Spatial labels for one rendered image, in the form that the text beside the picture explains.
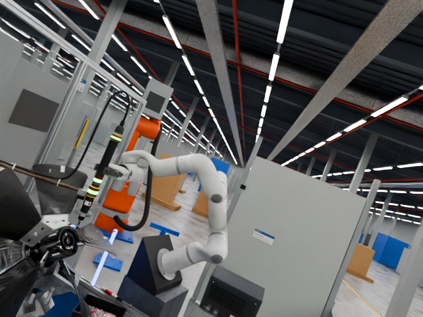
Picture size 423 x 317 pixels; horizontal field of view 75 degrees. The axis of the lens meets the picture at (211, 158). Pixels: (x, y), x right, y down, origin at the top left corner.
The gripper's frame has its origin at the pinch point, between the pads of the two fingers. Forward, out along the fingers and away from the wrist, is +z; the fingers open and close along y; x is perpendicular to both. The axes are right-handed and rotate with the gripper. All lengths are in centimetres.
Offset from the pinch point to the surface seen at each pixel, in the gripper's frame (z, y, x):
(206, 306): -31, -61, -43
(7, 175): 30.3, 11.7, -10.1
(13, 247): 17.4, 9.5, -37.1
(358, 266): -1152, -492, -106
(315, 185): -178, -104, 43
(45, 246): 15.4, -1.0, -32.0
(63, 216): 4.4, 4.7, -23.7
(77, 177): -5.1, 13.4, -9.2
